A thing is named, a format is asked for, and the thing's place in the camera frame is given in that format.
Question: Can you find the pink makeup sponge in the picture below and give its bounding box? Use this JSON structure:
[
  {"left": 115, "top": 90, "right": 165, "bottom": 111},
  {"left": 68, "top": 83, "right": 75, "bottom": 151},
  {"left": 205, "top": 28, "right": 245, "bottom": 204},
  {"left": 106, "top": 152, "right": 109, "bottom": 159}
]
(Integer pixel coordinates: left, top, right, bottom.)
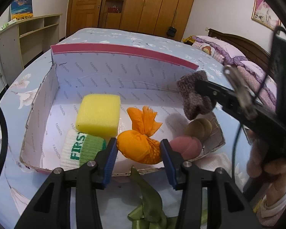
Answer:
[{"left": 169, "top": 135, "right": 202, "bottom": 160}]

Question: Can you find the purple knitted cloth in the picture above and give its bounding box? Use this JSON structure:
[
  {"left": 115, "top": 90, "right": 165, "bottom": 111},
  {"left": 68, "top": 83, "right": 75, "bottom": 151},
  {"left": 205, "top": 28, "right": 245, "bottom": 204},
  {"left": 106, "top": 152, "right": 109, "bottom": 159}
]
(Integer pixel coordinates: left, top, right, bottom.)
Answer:
[{"left": 177, "top": 70, "right": 216, "bottom": 120}]

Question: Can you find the orange fabric pouch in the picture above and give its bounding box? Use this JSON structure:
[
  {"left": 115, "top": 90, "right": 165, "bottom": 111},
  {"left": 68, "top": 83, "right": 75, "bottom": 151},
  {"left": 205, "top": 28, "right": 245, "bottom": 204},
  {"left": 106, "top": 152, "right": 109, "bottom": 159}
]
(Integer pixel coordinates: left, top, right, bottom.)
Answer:
[{"left": 117, "top": 106, "right": 162, "bottom": 165}]

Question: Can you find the beige makeup sponge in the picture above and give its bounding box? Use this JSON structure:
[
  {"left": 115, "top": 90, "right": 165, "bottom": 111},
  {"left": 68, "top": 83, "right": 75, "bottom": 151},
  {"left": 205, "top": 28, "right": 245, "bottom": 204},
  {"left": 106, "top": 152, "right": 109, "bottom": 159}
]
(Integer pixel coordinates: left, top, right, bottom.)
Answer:
[{"left": 184, "top": 118, "right": 213, "bottom": 142}]

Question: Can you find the yellow foam sponge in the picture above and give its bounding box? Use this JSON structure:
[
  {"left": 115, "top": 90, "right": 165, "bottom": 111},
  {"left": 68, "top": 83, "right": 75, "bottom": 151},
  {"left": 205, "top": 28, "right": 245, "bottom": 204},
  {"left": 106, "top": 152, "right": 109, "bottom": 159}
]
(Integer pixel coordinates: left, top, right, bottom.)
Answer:
[{"left": 75, "top": 94, "right": 121, "bottom": 139}]

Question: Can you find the green satin ribbon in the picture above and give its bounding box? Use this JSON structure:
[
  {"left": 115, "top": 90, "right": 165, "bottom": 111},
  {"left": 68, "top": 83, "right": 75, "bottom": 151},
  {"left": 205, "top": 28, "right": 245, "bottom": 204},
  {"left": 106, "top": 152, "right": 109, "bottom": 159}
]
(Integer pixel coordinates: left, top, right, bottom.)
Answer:
[{"left": 128, "top": 166, "right": 177, "bottom": 229}]

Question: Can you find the white waffle towel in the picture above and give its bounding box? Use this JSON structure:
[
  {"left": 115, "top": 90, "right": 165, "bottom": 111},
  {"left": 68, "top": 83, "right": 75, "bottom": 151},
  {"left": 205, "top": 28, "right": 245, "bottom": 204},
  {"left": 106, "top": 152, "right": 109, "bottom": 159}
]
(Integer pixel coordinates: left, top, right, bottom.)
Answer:
[{"left": 194, "top": 153, "right": 232, "bottom": 176}]

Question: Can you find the person's right hand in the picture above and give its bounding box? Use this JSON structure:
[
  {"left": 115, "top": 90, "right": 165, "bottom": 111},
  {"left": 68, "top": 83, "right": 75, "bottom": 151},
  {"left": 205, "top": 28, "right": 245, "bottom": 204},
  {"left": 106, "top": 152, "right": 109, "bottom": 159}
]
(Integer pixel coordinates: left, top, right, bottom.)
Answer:
[{"left": 247, "top": 130, "right": 286, "bottom": 207}]

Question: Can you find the pink ruffled pillow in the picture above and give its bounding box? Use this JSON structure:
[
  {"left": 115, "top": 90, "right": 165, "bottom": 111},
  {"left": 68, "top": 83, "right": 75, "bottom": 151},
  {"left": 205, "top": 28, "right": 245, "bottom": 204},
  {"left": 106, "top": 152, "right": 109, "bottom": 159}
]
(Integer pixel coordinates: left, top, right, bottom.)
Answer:
[{"left": 190, "top": 36, "right": 248, "bottom": 65}]

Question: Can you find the pink cardboard box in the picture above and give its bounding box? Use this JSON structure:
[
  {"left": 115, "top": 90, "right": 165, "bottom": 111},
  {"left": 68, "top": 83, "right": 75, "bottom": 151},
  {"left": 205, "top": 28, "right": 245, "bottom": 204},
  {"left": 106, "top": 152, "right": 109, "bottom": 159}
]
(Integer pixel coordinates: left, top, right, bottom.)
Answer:
[{"left": 19, "top": 42, "right": 226, "bottom": 176}]

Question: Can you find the dark wooden headboard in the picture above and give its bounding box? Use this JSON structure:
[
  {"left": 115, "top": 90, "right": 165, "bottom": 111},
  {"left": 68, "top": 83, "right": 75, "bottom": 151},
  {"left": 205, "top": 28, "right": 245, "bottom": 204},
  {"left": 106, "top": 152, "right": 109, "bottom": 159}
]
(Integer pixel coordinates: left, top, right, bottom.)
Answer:
[{"left": 208, "top": 28, "right": 270, "bottom": 71}]

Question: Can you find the cartoon print pillow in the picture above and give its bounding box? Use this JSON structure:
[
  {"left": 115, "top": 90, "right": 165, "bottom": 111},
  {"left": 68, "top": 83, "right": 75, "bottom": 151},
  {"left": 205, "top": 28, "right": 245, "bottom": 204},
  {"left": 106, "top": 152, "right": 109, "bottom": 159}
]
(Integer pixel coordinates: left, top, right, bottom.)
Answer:
[{"left": 192, "top": 41, "right": 225, "bottom": 64}]

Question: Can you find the black bag on wardrobe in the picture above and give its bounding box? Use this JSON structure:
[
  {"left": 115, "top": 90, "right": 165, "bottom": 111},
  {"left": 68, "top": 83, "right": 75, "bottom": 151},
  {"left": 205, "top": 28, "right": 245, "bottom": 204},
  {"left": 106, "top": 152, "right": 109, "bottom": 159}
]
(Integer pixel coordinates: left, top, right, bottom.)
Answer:
[{"left": 166, "top": 26, "right": 177, "bottom": 38}]

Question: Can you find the floral blue bed sheet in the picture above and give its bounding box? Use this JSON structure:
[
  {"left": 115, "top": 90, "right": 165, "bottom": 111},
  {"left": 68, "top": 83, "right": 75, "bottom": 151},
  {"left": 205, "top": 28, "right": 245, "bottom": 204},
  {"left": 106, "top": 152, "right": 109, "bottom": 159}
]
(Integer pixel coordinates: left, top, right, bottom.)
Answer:
[{"left": 0, "top": 28, "right": 239, "bottom": 228}]

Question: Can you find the wooden wardrobe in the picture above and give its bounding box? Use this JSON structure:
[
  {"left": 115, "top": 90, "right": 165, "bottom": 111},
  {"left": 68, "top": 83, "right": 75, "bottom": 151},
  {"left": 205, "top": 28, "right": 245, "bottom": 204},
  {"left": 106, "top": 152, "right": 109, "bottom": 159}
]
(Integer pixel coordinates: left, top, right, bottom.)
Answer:
[{"left": 98, "top": 0, "right": 194, "bottom": 41}]

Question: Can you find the beige open bookshelf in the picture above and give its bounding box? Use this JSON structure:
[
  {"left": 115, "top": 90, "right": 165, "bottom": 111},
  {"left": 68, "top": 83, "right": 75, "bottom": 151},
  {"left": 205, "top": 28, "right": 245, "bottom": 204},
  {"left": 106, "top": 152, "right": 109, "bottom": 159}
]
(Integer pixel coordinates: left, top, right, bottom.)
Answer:
[{"left": 0, "top": 14, "right": 60, "bottom": 85}]

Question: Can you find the wooden door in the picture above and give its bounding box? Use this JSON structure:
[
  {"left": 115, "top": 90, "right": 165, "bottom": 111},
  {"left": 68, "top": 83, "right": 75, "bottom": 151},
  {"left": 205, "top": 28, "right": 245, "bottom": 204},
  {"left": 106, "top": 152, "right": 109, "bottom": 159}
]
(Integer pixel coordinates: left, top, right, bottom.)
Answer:
[{"left": 66, "top": 0, "right": 102, "bottom": 37}]

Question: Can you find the green white box on shelf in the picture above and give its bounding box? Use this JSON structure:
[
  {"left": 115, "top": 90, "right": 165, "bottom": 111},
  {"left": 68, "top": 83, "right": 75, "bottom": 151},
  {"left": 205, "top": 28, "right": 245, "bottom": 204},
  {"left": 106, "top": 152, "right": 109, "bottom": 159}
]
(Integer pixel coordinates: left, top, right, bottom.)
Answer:
[{"left": 0, "top": 19, "right": 17, "bottom": 32}]

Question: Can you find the blue yellow painting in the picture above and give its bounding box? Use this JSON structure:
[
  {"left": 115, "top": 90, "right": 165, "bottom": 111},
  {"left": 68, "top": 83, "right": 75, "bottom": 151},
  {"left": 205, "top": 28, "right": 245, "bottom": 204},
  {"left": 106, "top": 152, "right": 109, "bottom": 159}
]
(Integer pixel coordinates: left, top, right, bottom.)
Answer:
[{"left": 10, "top": 0, "right": 33, "bottom": 20}]

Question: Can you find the framed wall picture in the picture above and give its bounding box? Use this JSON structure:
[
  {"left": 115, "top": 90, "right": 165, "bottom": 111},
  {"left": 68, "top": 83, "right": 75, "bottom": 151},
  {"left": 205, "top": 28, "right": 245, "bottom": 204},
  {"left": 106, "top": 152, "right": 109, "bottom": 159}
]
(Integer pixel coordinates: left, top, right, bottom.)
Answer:
[{"left": 251, "top": 0, "right": 281, "bottom": 31}]

